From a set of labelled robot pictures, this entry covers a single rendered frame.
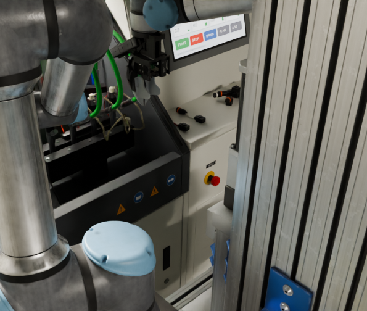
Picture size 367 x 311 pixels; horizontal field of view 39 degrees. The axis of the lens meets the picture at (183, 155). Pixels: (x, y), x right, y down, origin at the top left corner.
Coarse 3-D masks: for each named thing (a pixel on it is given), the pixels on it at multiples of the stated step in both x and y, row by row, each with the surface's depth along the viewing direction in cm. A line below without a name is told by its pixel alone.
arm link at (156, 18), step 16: (160, 0) 105; (176, 0) 105; (192, 0) 104; (208, 0) 103; (224, 0) 102; (240, 0) 101; (144, 16) 107; (160, 16) 106; (176, 16) 106; (192, 16) 106; (208, 16) 105; (224, 16) 105
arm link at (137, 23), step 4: (132, 16) 124; (136, 16) 123; (140, 16) 123; (132, 20) 125; (136, 20) 124; (140, 20) 124; (144, 20) 123; (132, 24) 125; (136, 24) 124; (140, 24) 124; (144, 24) 124; (132, 28) 126; (136, 28) 125; (140, 28) 125; (144, 28) 124; (148, 28) 124; (152, 28) 125; (140, 32) 126; (144, 32) 125; (148, 32) 126; (152, 32) 126
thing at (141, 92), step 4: (140, 76) 133; (136, 80) 134; (140, 80) 134; (136, 84) 135; (140, 84) 134; (136, 88) 136; (140, 88) 135; (144, 88) 134; (136, 92) 136; (140, 92) 136; (144, 92) 134; (148, 92) 134; (136, 96) 137; (140, 96) 137; (144, 96) 135; (148, 96) 134; (140, 100) 138
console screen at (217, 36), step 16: (240, 16) 205; (176, 32) 184; (192, 32) 189; (208, 32) 195; (224, 32) 201; (240, 32) 207; (176, 48) 185; (192, 48) 191; (208, 48) 196; (224, 48) 202; (176, 64) 187
